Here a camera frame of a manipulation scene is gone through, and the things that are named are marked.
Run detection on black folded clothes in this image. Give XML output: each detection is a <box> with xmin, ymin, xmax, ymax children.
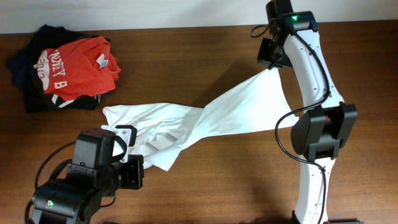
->
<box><xmin>6</xmin><ymin>25</ymin><xmax>103</xmax><ymax>113</ymax></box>

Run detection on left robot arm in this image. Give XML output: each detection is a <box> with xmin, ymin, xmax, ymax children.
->
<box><xmin>24</xmin><ymin>125</ymin><xmax>144</xmax><ymax>223</ymax></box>

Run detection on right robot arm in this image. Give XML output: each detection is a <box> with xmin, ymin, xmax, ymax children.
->
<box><xmin>257</xmin><ymin>4</ymin><xmax>358</xmax><ymax>224</ymax></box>

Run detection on white t-shirt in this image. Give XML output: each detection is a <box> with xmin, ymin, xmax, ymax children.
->
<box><xmin>103</xmin><ymin>68</ymin><xmax>290</xmax><ymax>171</ymax></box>

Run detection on red printed t-shirt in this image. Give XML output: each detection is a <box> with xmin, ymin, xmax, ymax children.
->
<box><xmin>33</xmin><ymin>36</ymin><xmax>121</xmax><ymax>101</ymax></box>

